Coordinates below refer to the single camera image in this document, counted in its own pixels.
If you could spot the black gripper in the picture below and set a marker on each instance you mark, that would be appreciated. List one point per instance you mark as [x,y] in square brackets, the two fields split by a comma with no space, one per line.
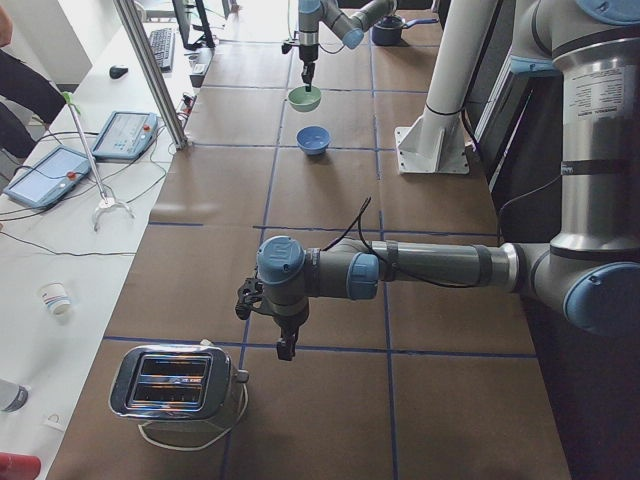
[289,324]
[308,53]

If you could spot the green bowl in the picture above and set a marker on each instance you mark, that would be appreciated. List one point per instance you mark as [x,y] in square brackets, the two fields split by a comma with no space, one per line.
[304,98]

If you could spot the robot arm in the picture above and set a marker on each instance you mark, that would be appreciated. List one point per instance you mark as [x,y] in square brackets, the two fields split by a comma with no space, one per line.
[589,271]
[349,29]

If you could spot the blue bowl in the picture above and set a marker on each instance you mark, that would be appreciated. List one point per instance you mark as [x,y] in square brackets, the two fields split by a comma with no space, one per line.
[313,140]

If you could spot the blue saucepan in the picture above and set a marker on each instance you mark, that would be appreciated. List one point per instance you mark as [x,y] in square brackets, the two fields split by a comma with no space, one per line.
[388,31]

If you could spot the white toaster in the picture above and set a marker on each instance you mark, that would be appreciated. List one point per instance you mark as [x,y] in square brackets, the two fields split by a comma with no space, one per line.
[181,388]

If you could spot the monitor stand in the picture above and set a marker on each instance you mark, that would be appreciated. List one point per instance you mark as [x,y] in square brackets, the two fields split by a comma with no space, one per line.
[193,24]

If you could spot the white mounting column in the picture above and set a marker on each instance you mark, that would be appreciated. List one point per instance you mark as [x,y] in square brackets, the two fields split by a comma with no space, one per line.
[434,143]

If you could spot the black keyboard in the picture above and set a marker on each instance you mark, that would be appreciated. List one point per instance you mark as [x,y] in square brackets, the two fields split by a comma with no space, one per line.
[162,44]

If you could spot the far teach pendant tablet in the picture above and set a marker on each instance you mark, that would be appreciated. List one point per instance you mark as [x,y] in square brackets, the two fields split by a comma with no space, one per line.
[125,136]

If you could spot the teach pendant tablet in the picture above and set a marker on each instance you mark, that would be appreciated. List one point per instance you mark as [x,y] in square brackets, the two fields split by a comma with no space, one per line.
[125,136]
[49,179]

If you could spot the black computer mouse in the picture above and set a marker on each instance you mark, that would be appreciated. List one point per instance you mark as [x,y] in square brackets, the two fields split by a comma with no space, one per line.
[117,71]

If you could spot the reacher grabber tool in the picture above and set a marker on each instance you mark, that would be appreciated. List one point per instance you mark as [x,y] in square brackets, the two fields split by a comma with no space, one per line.
[108,202]

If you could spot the paper cup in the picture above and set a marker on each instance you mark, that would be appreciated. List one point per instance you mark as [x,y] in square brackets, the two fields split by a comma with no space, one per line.
[55,298]

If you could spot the near teach pendant tablet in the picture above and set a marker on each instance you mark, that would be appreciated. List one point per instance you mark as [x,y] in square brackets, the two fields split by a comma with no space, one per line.
[49,179]

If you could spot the red object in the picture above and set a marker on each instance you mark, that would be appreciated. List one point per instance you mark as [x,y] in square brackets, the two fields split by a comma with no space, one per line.
[19,467]

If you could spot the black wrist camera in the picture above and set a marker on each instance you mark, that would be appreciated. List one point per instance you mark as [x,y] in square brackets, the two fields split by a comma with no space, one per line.
[249,298]

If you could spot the aluminium frame post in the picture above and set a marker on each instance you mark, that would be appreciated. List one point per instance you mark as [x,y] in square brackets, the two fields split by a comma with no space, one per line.
[138,38]

